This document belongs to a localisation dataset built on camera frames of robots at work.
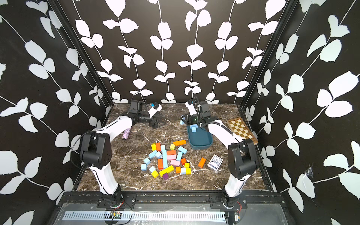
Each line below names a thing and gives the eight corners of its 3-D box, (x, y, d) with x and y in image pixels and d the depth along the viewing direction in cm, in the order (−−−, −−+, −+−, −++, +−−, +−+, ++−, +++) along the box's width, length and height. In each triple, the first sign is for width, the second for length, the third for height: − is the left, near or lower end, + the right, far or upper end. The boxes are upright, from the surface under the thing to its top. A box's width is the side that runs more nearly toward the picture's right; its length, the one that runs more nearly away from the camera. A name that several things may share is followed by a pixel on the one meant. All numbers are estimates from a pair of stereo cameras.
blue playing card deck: (207, 165, 89) (207, 164, 87) (213, 155, 94) (214, 153, 92) (217, 172, 86) (217, 171, 85) (223, 161, 91) (223, 159, 89)
